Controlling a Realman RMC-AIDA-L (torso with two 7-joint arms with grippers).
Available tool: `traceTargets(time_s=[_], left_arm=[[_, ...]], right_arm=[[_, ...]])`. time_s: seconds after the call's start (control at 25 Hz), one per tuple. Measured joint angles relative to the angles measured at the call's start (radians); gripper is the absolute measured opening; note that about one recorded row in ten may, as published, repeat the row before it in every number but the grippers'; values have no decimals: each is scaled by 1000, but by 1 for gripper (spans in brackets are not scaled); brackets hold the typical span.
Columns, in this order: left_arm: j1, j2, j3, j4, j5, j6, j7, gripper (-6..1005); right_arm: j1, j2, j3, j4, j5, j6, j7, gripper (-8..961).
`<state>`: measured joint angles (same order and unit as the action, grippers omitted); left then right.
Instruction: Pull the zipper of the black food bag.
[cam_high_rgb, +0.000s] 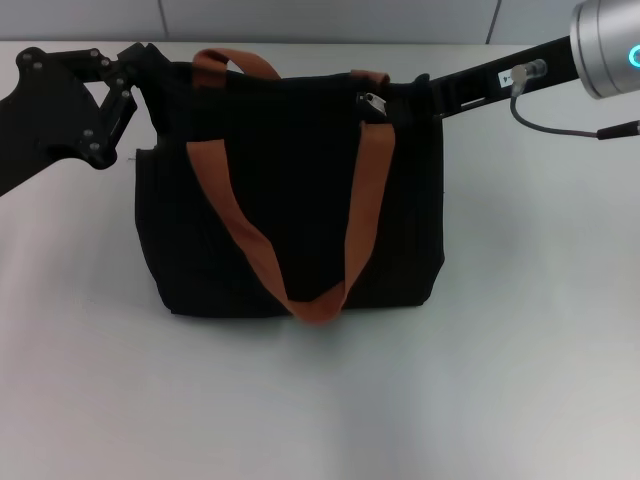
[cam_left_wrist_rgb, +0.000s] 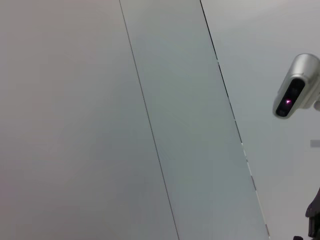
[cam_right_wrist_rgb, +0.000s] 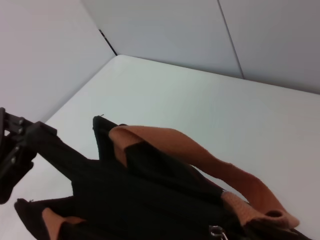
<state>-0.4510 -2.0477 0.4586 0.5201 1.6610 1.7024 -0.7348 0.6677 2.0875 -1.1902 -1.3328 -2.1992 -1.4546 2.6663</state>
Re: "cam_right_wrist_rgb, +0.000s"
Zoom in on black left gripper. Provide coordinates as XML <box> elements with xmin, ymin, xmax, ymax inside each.
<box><xmin>0</xmin><ymin>106</ymin><xmax>59</xmax><ymax>205</ymax></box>

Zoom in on black canvas bag orange handles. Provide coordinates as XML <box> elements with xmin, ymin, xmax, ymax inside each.
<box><xmin>13</xmin><ymin>114</ymin><xmax>312</xmax><ymax>240</ymax></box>

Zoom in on silver metal zipper pull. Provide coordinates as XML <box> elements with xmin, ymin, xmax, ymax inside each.
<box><xmin>208</xmin><ymin>224</ymin><xmax>229</xmax><ymax>240</ymax></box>

